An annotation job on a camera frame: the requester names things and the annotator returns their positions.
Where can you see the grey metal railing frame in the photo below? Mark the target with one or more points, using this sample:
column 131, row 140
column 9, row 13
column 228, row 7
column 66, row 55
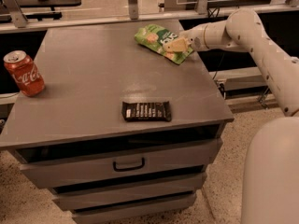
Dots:
column 13, row 18

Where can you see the grey drawer cabinet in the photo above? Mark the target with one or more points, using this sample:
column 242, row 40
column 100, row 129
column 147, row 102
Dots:
column 67, row 137

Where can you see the red coca-cola can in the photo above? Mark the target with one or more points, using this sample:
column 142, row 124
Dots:
column 24, row 72

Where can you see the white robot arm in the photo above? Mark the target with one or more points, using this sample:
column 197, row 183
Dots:
column 270, row 191

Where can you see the green rice chip bag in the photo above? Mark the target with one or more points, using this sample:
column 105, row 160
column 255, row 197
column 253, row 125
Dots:
column 154, row 36

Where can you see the black drawer handle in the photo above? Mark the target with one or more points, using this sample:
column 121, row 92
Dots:
column 128, row 166

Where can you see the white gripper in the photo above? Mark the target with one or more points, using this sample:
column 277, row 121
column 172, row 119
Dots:
column 195, row 38

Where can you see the black rxbar chocolate bar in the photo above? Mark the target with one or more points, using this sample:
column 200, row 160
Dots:
column 151, row 111

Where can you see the grey low shelf unit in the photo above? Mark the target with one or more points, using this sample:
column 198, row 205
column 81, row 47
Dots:
column 244, row 89

